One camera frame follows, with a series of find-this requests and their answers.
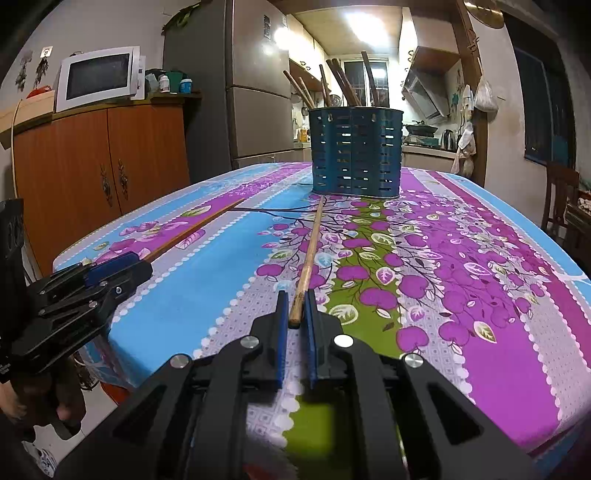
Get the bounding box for dark reddish wooden chopstick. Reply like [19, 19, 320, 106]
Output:
[144, 198, 245, 264]

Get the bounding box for orange wooden cabinet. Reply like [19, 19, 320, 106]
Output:
[0, 95, 202, 278]

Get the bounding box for beige box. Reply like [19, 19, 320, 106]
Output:
[0, 97, 57, 134]

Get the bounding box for dark room window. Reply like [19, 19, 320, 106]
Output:
[503, 11, 578, 167]

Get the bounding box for person's left hand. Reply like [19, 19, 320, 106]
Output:
[0, 364, 87, 440]

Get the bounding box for red plastic stool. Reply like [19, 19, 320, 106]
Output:
[99, 383, 139, 409]

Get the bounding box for hanging pale bags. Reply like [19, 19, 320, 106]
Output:
[451, 122, 476, 178]

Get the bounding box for dark wooden chair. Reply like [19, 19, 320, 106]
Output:
[541, 161, 580, 241]

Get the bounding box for green item on refrigerator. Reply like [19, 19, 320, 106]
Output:
[161, 4, 204, 33]

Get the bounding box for kitchen counter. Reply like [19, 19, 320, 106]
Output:
[401, 143, 462, 175]

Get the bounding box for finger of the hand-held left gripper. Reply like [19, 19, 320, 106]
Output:
[27, 251, 154, 306]
[8, 284, 126, 376]

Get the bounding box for steel range hood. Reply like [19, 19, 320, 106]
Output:
[401, 69, 451, 120]

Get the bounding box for white plastic bag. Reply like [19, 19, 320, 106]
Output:
[473, 76, 499, 112]

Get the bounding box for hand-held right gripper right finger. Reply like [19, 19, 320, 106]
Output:
[302, 288, 543, 480]

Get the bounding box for blue perforated utensil holder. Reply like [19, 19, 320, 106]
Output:
[308, 105, 404, 200]

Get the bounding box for wooden wall shelf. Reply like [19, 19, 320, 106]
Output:
[409, 46, 460, 77]

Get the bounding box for round golden hat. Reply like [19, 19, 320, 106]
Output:
[464, 0, 506, 27]

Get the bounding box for wooden side table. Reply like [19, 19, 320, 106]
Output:
[563, 189, 591, 250]

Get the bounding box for kitchen window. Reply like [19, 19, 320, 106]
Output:
[342, 60, 389, 107]

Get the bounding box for pale upper kitchen cabinets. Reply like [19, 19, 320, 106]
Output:
[288, 14, 324, 93]

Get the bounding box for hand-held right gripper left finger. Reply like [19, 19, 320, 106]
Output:
[53, 290, 289, 480]

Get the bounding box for white microwave oven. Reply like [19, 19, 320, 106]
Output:
[54, 46, 144, 114]

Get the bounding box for ceiling light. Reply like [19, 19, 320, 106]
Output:
[348, 7, 400, 42]

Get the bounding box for white cable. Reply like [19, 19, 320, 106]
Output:
[10, 99, 24, 199]

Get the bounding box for grey refrigerator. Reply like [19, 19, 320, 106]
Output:
[163, 0, 296, 185]

